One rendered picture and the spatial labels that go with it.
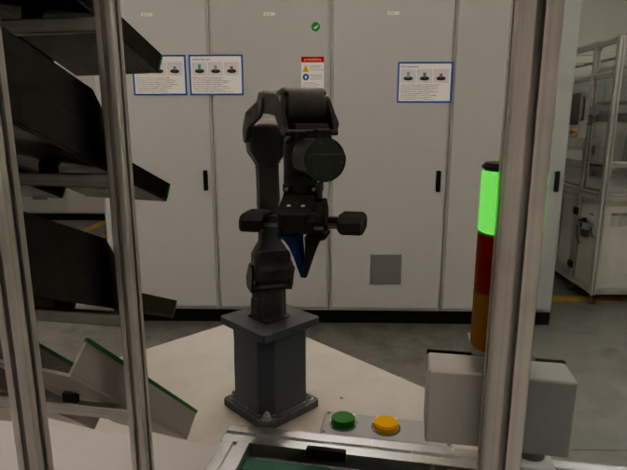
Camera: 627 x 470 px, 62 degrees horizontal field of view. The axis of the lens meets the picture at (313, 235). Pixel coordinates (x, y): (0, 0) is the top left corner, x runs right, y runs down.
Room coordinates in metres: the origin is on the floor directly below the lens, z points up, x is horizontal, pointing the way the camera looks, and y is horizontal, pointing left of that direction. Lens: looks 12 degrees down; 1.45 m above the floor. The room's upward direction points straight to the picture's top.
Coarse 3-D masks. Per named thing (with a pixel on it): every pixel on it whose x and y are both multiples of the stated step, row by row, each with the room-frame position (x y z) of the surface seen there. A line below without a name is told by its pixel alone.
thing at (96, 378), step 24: (0, 360) 0.54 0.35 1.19; (48, 360) 0.63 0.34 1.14; (96, 360) 0.54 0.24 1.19; (120, 360) 0.58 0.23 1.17; (48, 384) 0.59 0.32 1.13; (72, 384) 0.54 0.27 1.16; (96, 384) 0.54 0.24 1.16; (120, 384) 0.57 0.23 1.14; (168, 408) 0.65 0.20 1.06; (192, 408) 0.71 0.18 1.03; (168, 432) 0.67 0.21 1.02
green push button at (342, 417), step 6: (336, 414) 0.78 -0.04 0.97; (342, 414) 0.78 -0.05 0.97; (348, 414) 0.78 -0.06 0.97; (336, 420) 0.77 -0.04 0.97; (342, 420) 0.77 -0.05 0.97; (348, 420) 0.77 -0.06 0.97; (354, 420) 0.77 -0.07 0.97; (336, 426) 0.76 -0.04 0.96; (342, 426) 0.76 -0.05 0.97; (348, 426) 0.76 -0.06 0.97
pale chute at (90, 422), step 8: (0, 368) 0.59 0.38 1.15; (0, 376) 0.59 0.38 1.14; (0, 384) 0.59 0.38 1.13; (48, 392) 0.65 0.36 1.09; (48, 416) 0.73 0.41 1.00; (56, 416) 0.70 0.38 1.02; (64, 416) 0.67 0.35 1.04; (72, 416) 0.68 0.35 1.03; (80, 416) 0.70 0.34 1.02; (80, 424) 0.71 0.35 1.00; (88, 424) 0.71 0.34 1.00; (96, 424) 0.72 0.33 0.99
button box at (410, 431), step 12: (324, 420) 0.79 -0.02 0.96; (360, 420) 0.79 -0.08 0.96; (372, 420) 0.79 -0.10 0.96; (408, 420) 0.79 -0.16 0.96; (324, 432) 0.75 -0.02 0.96; (336, 432) 0.75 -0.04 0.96; (348, 432) 0.75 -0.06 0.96; (360, 432) 0.75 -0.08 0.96; (372, 432) 0.75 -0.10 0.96; (396, 432) 0.75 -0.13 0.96; (408, 432) 0.75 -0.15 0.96; (420, 432) 0.75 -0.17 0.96; (420, 444) 0.72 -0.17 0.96; (432, 444) 0.72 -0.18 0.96; (444, 444) 0.72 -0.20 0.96
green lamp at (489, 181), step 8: (488, 176) 0.41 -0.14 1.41; (496, 176) 0.40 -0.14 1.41; (488, 184) 0.41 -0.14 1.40; (496, 184) 0.40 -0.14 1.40; (488, 192) 0.41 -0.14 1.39; (496, 192) 0.40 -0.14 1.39; (480, 200) 0.42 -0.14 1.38; (488, 200) 0.41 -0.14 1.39; (480, 208) 0.42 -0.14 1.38; (488, 208) 0.41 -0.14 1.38; (480, 216) 0.42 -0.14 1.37; (488, 216) 0.41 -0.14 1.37; (480, 224) 0.42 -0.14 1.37; (488, 224) 0.41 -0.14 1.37; (488, 232) 0.41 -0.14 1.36
